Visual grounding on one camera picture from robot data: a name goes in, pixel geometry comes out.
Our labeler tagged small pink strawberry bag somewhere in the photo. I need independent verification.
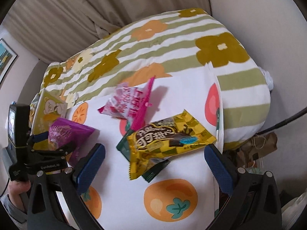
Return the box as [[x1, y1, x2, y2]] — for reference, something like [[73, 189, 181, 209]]
[[98, 76, 155, 131]]

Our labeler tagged green cardboard box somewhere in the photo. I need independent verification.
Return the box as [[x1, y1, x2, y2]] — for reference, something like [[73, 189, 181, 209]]
[[30, 89, 68, 135]]

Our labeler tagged yellow chocolate snack bag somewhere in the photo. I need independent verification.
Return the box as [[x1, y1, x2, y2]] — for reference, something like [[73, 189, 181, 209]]
[[126, 109, 218, 181]]

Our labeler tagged white persimmon print cloth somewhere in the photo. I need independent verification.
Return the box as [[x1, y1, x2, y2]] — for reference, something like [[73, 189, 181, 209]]
[[67, 64, 220, 229]]

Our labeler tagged dark green snack packet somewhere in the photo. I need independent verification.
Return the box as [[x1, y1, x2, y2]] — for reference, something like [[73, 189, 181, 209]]
[[116, 128, 170, 183]]

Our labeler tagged brown paper bag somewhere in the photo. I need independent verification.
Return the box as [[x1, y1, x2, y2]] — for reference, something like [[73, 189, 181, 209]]
[[236, 132, 278, 168]]

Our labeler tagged person's left hand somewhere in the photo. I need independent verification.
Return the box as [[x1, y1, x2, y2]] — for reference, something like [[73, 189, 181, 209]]
[[8, 180, 31, 212]]

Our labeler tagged purple potato chips bag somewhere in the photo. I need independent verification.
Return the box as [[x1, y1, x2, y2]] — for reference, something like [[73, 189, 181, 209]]
[[48, 118, 95, 167]]

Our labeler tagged beige curtain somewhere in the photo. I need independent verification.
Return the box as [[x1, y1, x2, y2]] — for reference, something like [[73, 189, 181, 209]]
[[3, 0, 211, 63]]

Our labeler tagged framed houses picture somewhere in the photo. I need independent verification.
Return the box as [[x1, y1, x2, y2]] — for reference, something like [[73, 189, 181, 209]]
[[0, 38, 18, 83]]

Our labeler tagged floral striped quilt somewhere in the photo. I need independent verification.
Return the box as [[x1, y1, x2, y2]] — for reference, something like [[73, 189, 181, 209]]
[[41, 8, 271, 150]]

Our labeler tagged black cable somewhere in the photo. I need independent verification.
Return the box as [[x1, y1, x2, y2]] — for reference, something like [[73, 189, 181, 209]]
[[257, 106, 307, 136]]

